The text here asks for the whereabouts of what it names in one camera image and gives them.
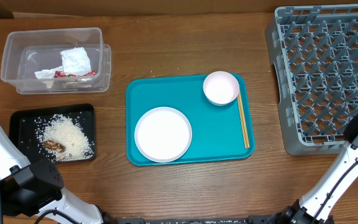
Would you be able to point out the white napkin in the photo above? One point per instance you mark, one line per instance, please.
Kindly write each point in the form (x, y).
(76, 61)

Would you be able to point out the red snack wrapper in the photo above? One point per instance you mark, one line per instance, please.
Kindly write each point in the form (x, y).
(61, 74)

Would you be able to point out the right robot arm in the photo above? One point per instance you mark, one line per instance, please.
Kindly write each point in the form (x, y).
(316, 205)

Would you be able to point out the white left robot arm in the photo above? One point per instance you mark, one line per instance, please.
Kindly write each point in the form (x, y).
(35, 187)

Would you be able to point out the grey dishwasher rack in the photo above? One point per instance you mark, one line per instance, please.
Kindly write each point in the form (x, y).
(314, 51)

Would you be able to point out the black food waste tray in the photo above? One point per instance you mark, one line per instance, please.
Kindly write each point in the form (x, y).
(26, 130)

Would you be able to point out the white round plate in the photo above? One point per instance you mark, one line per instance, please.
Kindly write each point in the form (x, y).
(163, 134)

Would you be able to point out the teal plastic tray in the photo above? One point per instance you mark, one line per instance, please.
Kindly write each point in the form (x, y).
(219, 134)

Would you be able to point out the pink bowl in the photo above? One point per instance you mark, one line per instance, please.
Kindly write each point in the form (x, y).
(221, 88)

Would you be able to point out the wooden chopstick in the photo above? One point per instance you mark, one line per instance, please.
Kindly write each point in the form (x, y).
(245, 124)
(242, 124)

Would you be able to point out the pile of white rice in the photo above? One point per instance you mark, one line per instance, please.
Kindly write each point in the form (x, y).
(66, 131)

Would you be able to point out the brown food scrap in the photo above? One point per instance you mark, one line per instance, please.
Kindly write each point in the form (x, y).
(54, 146)

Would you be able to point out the white crumpled tissue in bin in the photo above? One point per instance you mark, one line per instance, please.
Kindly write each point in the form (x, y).
(48, 73)

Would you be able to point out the clear plastic bin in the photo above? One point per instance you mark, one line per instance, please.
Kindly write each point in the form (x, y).
(28, 52)

